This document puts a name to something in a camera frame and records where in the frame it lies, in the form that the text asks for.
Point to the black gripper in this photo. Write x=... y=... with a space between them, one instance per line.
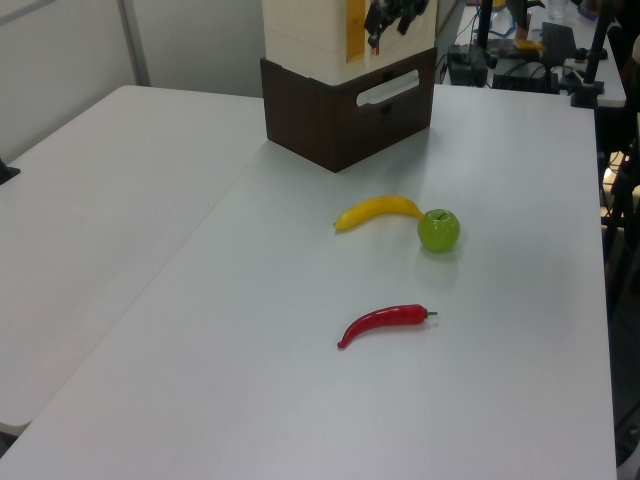
x=397 y=9

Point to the black tripod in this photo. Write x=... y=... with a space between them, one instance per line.
x=622 y=215

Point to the red toy chili pepper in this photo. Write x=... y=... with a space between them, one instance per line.
x=380 y=320

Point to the yellow flat object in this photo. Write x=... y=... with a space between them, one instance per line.
x=530 y=46

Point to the yellow cabinet panel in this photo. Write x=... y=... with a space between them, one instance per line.
x=355 y=30

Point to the dark brown wooden box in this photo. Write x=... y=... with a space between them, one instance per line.
x=310 y=120

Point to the yellow toy banana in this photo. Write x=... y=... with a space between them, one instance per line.
x=375 y=207

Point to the black upright pole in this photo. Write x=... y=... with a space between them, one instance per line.
x=485 y=25

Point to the black clamp stand with pole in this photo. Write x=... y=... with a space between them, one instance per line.
x=591 y=75

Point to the black flat device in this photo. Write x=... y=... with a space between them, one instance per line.
x=525 y=77

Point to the green toy apple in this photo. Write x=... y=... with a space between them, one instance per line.
x=438 y=231

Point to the black electronics box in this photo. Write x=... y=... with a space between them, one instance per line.
x=466 y=65

